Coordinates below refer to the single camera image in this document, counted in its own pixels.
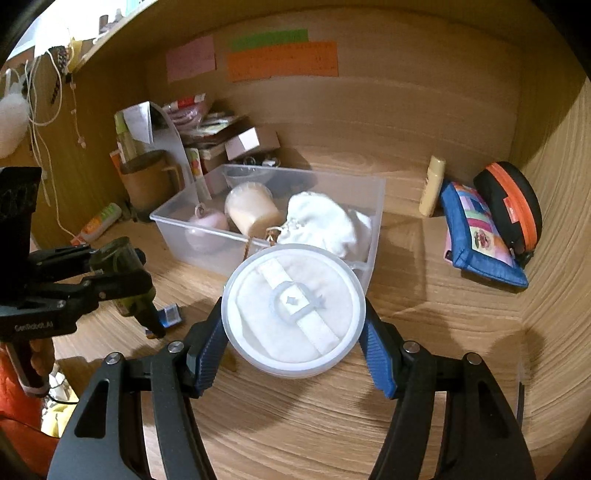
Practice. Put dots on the blue patchwork pouch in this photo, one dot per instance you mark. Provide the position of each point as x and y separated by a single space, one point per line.
474 244

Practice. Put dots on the pink apple candle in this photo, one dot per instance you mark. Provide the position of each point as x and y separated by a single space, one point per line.
200 235

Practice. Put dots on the brown mug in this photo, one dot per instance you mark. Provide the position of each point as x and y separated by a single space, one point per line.
150 180

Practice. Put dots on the cream lotion tube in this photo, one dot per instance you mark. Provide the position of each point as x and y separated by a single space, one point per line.
433 183

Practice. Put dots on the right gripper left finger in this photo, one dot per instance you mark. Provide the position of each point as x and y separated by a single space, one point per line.
104 438

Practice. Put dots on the green sticky note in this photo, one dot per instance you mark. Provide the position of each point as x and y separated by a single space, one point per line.
266 39

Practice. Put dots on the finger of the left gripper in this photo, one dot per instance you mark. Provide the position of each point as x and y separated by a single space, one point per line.
101 260

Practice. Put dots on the white paper receipt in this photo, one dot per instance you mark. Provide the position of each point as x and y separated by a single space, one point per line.
138 121

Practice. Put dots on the pink sticky note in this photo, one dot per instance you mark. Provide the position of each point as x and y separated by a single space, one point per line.
191 59

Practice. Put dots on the person left hand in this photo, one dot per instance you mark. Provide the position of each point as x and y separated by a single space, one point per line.
35 360

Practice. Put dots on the green glass bottle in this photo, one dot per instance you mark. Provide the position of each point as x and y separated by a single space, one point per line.
138 299

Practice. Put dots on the cream frosted jar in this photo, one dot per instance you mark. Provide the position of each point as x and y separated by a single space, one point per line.
250 206

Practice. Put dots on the round white puff case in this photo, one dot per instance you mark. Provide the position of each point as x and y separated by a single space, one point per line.
293 311

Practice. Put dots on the clear plastic storage bin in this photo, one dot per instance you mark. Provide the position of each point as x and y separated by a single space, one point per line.
365 194

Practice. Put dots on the small blue packet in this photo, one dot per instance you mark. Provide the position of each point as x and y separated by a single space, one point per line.
157 322

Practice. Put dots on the white pink small box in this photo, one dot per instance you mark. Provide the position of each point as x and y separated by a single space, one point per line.
253 141

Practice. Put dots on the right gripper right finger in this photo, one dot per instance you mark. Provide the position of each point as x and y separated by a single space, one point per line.
482 438

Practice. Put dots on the black orange zip case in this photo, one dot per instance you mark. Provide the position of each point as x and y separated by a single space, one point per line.
514 207

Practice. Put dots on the white drawstring cloth bag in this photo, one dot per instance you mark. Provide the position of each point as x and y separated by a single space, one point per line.
314 219

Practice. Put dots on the orange sticky note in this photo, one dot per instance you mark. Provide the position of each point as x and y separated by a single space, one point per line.
284 60

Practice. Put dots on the fruit print box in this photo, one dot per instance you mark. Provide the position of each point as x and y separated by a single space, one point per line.
194 160

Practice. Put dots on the orange green tube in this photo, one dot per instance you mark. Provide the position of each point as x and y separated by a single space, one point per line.
97 226

